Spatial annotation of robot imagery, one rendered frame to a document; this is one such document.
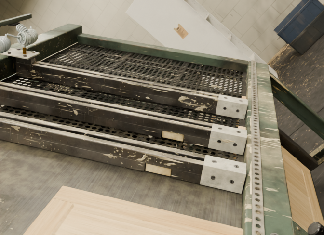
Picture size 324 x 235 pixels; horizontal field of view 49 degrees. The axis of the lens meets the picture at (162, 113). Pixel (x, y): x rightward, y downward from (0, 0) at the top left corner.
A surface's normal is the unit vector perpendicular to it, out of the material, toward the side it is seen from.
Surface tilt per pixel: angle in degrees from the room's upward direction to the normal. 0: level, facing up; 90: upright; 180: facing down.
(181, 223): 58
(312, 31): 91
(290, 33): 90
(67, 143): 90
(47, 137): 90
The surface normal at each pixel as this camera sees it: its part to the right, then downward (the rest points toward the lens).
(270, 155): 0.11, -0.90
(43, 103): -0.22, 0.40
